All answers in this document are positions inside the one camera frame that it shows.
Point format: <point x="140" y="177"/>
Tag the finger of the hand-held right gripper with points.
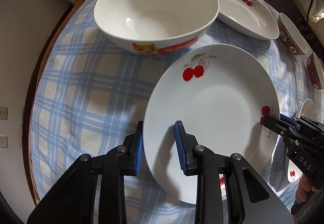
<point x="274" y="125"/>
<point x="291" y="121"/>

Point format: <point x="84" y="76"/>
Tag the blue plaid blanket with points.
<point x="83" y="92"/>

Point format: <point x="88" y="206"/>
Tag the black cushion cream piping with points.
<point x="310" y="4"/>

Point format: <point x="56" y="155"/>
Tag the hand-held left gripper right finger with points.
<point x="180" y="148"/>

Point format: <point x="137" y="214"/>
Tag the white cherry plate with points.
<point x="292" y="174"/>
<point x="215" y="102"/>
<point x="240" y="14"/>

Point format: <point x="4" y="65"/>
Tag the white wall socket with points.
<point x="3" y="112"/>
<point x="3" y="141"/>

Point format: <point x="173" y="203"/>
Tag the red patterned bowl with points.
<point x="287" y="36"/>
<point x="313" y="72"/>

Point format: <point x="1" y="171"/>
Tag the small plain white dish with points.
<point x="307" y="110"/>

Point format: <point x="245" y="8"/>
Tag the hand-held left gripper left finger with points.
<point x="138" y="153"/>

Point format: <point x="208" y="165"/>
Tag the person's right hand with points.
<point x="302" y="188"/>

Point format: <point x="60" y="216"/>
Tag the large white cat-print bowl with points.
<point x="151" y="11"/>

